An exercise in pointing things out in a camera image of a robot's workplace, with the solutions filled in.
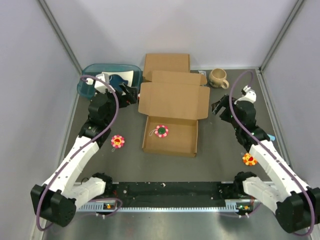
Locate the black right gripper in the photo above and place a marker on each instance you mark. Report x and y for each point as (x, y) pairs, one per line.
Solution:
(216, 107)

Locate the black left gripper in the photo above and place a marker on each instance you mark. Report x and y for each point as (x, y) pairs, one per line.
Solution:
(131, 98)

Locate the brown cardboard box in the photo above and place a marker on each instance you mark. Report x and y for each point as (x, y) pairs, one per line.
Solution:
(178, 100)

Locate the pink flower toy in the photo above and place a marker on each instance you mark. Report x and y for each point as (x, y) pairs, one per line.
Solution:
(161, 131)
(117, 142)

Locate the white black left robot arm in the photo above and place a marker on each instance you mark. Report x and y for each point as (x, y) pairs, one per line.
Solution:
(58, 198)

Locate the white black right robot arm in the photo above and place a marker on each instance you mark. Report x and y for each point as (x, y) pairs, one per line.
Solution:
(294, 203)

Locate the blue toothpaste box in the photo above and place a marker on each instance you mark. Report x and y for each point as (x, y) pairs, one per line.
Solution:
(202, 72)

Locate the upper folded cardboard box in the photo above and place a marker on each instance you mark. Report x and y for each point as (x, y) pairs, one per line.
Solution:
(172, 62)

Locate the dark blue shoe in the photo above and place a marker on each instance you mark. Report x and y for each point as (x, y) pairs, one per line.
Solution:
(116, 80)

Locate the beige ceramic mug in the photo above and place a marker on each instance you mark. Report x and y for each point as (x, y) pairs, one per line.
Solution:
(218, 78)

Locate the teal plastic bin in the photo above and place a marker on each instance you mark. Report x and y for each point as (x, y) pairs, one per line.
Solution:
(88, 91)

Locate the light blue marker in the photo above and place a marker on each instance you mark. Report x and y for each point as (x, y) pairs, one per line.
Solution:
(271, 137)

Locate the orange flower toy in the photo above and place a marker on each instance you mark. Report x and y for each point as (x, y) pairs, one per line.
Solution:
(249, 160)

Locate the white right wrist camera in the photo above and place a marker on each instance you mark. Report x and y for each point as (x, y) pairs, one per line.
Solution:
(248, 95)

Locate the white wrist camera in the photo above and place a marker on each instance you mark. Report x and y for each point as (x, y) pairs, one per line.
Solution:
(100, 86)
(248, 95)

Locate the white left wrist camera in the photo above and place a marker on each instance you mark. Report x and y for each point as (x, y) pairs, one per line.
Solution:
(100, 86)

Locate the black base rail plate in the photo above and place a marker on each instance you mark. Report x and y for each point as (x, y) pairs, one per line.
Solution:
(173, 194)

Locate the grey slotted cable duct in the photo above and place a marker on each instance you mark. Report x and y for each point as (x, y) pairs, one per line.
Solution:
(106, 207)

